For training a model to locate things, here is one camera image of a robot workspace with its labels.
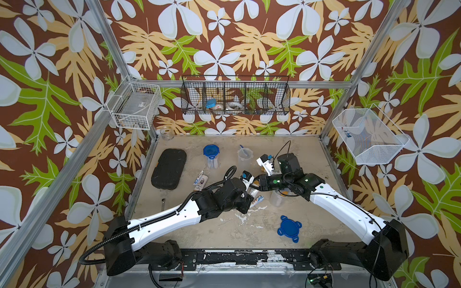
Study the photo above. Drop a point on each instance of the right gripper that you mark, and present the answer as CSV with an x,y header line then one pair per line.
x,y
263,182

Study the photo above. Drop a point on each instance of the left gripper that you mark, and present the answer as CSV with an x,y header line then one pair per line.
x,y
245,200

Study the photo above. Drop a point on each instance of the small toothpaste tube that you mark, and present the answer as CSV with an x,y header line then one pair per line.
x,y
256,201

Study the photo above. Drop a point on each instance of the clear plastic cup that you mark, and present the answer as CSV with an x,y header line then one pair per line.
x,y
245,158
213,162
278,197

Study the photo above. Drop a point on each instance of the blue lid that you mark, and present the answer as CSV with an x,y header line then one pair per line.
x,y
211,151
289,228

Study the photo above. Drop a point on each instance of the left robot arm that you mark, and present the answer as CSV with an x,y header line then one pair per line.
x,y
132,242

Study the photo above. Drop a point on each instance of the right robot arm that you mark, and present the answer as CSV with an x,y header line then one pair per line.
x,y
383,245

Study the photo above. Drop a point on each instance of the white bottle purple label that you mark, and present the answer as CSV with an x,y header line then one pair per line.
x,y
201,183

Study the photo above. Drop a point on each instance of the toothpaste tube left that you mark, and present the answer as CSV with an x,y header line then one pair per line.
x,y
198,178

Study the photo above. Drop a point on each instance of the black rubber mat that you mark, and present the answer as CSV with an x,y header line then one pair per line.
x,y
168,171

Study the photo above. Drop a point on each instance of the glass jar corner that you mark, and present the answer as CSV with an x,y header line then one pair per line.
x,y
167,133

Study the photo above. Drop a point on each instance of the white mesh basket right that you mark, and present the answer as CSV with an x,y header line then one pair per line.
x,y
370,135

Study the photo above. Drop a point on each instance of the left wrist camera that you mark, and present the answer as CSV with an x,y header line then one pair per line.
x,y
247,178

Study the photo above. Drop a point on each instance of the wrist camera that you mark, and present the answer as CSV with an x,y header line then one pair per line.
x,y
266,162
247,178

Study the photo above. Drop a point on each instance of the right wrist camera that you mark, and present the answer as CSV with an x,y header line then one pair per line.
x,y
266,162

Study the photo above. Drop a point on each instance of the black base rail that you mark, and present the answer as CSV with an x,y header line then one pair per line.
x,y
295,258

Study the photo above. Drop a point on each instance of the black wire basket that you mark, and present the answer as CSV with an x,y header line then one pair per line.
x,y
250,95

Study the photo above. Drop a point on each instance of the white wire basket left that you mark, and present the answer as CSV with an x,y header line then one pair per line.
x,y
133,104

